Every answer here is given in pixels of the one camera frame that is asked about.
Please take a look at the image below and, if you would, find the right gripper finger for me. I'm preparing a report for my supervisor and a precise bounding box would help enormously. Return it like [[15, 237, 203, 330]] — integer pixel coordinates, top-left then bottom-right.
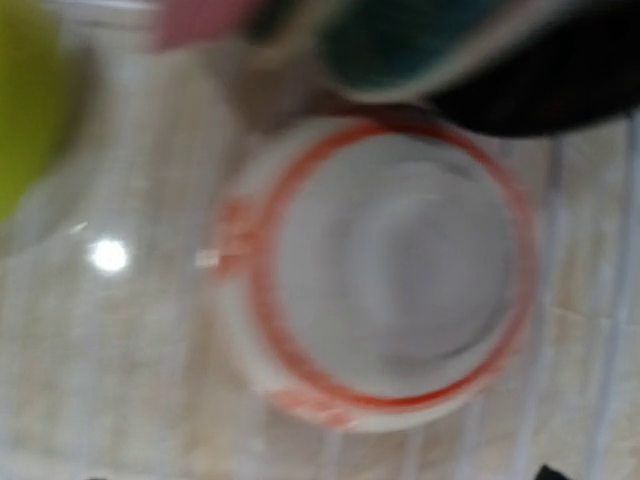
[[534, 465, 571, 480]]

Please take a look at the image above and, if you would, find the white red patterned bowl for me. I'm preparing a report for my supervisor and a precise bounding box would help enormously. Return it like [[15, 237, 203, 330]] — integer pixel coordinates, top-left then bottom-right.
[[209, 117, 538, 433]]

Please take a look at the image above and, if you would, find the green bowl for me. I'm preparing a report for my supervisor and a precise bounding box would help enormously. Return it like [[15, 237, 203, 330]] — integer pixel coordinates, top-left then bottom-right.
[[1, 1, 74, 221]]

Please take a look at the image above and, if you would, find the black rimmed plate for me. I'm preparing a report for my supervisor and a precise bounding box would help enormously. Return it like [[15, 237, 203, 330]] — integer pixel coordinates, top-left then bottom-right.
[[430, 1, 639, 138]]

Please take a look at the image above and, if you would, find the dark red plate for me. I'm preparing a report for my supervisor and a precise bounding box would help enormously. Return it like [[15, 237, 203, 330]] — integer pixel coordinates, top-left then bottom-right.
[[317, 0, 506, 102]]

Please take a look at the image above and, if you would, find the pink dotted plate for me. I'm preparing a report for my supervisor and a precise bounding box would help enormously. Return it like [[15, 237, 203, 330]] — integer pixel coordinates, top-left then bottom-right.
[[155, 0, 261, 51]]

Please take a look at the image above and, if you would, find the white wire dish rack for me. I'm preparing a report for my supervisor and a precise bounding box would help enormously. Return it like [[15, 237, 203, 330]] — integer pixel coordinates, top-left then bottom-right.
[[1, 1, 639, 479]]

